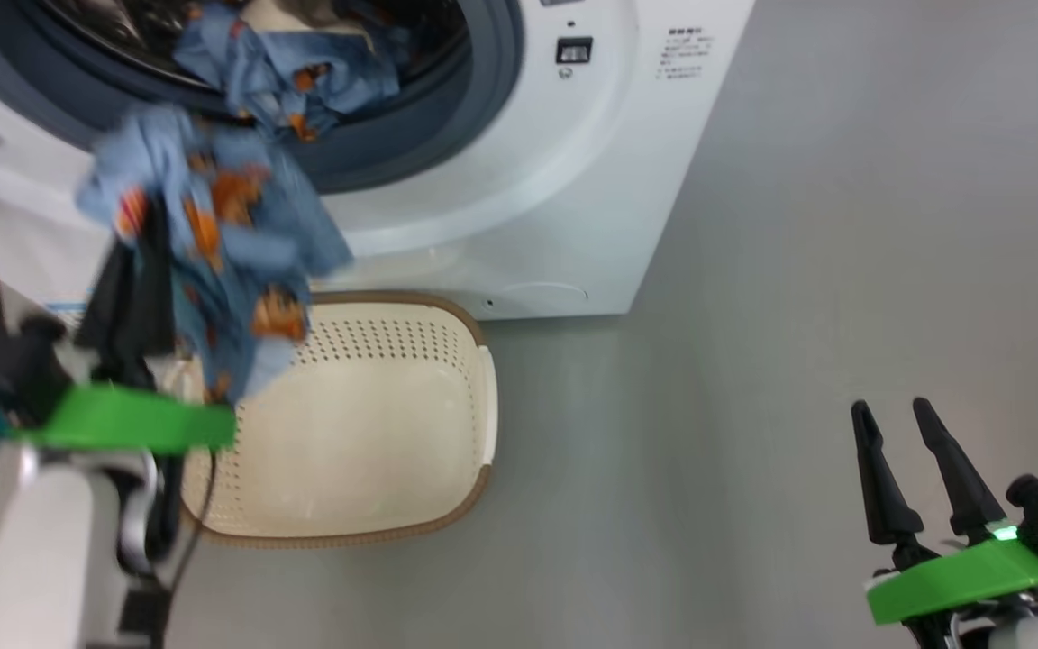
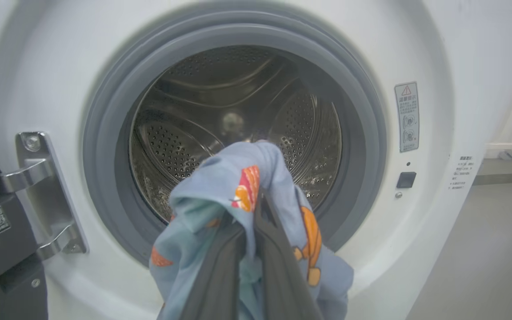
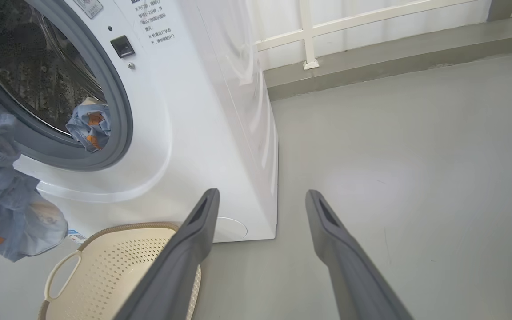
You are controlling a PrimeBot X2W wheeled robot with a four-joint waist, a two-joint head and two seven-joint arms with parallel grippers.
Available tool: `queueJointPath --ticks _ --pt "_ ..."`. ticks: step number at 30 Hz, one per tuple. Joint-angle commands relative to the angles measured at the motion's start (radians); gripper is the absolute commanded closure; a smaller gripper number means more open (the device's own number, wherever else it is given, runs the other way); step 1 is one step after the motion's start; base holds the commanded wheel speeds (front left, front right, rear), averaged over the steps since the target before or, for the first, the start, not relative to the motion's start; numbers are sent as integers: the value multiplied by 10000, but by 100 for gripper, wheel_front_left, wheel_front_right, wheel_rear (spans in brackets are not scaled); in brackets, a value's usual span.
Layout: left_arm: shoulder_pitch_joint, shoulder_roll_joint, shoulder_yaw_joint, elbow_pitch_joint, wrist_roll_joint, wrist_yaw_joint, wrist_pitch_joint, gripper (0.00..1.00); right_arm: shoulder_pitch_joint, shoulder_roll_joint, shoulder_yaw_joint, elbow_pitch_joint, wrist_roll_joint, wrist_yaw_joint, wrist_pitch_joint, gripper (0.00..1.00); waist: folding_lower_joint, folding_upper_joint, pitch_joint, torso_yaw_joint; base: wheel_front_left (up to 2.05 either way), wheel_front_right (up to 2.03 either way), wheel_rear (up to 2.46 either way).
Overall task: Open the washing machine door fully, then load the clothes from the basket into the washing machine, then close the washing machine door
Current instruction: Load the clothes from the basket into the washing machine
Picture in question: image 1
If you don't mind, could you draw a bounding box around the cream perforated laundry basket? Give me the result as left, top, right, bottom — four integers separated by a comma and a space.
159, 290, 499, 551

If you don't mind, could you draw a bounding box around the white front-load washing machine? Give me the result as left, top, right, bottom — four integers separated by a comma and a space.
0, 0, 757, 321

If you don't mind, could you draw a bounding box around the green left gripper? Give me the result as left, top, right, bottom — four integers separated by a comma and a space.
14, 194, 237, 456

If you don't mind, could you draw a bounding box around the printed warning text label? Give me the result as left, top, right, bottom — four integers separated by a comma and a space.
657, 27, 716, 82

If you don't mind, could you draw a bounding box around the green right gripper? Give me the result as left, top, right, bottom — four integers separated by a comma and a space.
851, 398, 1038, 627

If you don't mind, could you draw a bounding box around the blue bear-print garment cream lining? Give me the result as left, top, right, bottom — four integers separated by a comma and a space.
172, 0, 405, 142

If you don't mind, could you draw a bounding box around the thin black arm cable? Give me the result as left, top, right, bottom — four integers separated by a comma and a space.
159, 451, 218, 600

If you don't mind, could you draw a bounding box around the round drain filter cover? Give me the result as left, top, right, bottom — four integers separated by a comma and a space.
490, 282, 590, 315

